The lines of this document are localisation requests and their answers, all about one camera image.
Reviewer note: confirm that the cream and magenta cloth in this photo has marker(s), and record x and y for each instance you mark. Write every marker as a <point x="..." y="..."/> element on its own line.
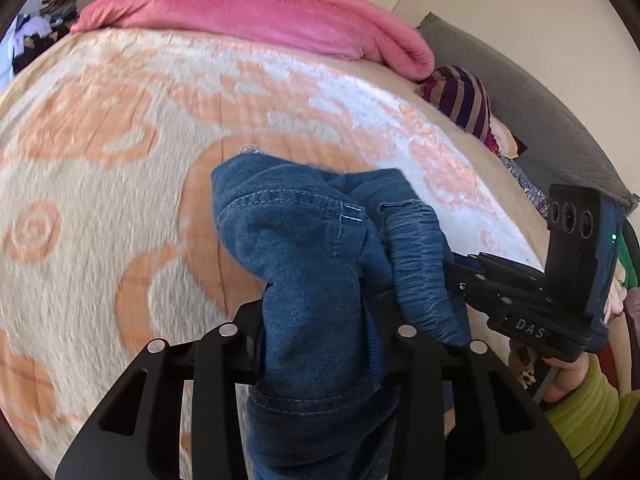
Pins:
<point x="505" y="137"/>

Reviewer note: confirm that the orange and white printed blanket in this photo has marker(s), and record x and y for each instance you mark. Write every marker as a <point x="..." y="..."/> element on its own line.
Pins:
<point x="100" y="185"/>

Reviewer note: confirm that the heap of dark clothes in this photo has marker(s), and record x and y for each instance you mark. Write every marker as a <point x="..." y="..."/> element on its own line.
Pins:
<point x="40" y="25"/>

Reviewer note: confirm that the blue denim pants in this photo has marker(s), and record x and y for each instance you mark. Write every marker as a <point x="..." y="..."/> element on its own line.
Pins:
<point x="300" y="260"/>

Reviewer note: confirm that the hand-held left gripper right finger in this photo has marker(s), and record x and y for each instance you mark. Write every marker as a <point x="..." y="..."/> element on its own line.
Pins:
<point x="395" y="355"/>

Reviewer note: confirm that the person's right hand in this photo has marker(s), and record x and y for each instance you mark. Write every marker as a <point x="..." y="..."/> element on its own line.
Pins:
<point x="570" y="375"/>

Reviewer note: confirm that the pink duvet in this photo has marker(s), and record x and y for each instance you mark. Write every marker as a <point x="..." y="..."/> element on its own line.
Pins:
<point x="250" y="15"/>

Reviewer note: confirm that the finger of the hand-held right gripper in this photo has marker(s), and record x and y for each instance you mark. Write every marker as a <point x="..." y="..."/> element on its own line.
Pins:
<point x="495" y="292"/>
<point x="515" y="266"/>

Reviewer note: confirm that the purple striped cloth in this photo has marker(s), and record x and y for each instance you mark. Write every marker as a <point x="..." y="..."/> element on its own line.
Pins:
<point x="460" y="100"/>

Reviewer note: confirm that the blue floral cloth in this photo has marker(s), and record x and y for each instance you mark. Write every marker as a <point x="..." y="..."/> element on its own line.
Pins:
<point x="527" y="185"/>

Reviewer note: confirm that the grey quilted headboard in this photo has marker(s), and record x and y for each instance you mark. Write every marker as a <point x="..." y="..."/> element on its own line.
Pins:
<point x="540" y="100"/>

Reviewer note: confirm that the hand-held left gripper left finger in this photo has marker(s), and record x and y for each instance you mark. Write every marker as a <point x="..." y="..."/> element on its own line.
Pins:
<point x="250" y="340"/>

